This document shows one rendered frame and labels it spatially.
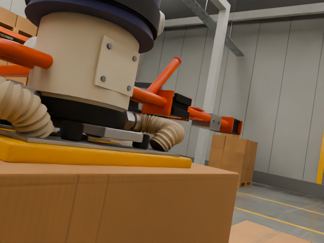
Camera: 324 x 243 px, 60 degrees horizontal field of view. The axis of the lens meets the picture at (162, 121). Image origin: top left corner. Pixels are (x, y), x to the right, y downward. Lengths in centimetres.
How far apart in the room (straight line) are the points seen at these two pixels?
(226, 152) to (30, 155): 795
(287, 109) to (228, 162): 349
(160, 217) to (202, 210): 13
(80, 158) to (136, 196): 8
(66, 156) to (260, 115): 1059
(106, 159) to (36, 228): 13
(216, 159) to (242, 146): 85
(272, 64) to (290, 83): 100
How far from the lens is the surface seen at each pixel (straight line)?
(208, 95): 433
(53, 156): 32
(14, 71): 61
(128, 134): 42
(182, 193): 45
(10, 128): 52
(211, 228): 57
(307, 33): 1141
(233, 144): 813
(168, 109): 63
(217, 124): 86
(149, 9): 47
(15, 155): 30
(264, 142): 1069
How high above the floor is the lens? 100
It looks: 3 degrees up
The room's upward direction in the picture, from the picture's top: 10 degrees clockwise
